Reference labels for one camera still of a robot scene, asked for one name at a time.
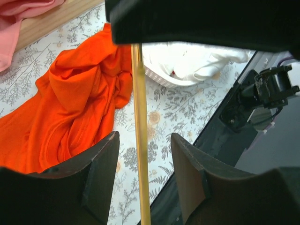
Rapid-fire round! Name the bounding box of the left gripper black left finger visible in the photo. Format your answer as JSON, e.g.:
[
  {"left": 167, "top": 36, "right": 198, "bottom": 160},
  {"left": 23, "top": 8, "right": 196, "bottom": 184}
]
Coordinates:
[{"left": 0, "top": 132, "right": 120, "bottom": 225}]

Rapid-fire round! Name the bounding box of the white cloth in basket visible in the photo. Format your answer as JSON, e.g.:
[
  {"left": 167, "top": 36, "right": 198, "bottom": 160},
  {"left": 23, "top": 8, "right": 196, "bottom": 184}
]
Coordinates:
[{"left": 142, "top": 42, "right": 250, "bottom": 82}]

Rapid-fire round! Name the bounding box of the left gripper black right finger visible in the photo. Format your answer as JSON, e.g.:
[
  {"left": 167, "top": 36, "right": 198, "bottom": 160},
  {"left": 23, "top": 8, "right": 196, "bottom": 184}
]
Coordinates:
[{"left": 171, "top": 133, "right": 300, "bottom": 225}]

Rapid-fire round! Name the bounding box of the black base bar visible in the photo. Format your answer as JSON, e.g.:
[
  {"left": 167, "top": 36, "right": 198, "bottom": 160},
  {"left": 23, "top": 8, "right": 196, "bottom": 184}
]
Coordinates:
[{"left": 150, "top": 51, "right": 300, "bottom": 225}]

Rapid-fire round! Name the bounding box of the yellow plastic hanger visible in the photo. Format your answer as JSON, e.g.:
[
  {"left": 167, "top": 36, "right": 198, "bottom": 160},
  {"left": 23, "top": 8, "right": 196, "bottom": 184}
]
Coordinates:
[{"left": 131, "top": 44, "right": 151, "bottom": 225}]

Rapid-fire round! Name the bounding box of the salmon pink pleated garment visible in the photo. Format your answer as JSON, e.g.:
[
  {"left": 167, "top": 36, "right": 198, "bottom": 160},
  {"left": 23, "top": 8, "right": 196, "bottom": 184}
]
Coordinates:
[{"left": 0, "top": 0, "right": 64, "bottom": 72}]

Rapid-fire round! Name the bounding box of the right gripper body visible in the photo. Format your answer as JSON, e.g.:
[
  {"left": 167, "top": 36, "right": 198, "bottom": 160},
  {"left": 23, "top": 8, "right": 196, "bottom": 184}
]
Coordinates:
[{"left": 105, "top": 0, "right": 300, "bottom": 52}]

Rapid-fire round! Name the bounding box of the wooden rack with tray base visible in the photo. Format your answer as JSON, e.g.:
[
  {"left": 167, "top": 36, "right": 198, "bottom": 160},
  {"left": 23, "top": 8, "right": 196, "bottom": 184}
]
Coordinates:
[{"left": 15, "top": 0, "right": 105, "bottom": 52}]

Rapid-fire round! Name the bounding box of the orange t-shirt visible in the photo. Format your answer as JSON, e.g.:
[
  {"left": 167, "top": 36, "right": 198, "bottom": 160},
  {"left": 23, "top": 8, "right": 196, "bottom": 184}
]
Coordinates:
[{"left": 0, "top": 23, "right": 133, "bottom": 173}]

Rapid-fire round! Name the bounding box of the white plastic laundry basket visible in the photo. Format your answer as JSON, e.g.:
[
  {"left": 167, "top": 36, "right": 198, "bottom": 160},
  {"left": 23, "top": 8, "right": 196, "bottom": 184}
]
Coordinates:
[{"left": 142, "top": 43, "right": 198, "bottom": 88}]

